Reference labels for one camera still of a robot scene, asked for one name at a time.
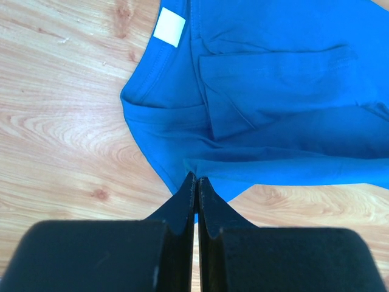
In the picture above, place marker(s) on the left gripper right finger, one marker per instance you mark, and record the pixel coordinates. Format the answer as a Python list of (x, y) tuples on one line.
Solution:
[(236, 255)]

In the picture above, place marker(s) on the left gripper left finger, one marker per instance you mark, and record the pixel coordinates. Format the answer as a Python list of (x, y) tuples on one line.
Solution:
[(153, 254)]

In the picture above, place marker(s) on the blue t shirt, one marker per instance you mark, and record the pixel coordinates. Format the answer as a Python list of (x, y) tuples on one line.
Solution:
[(284, 93)]

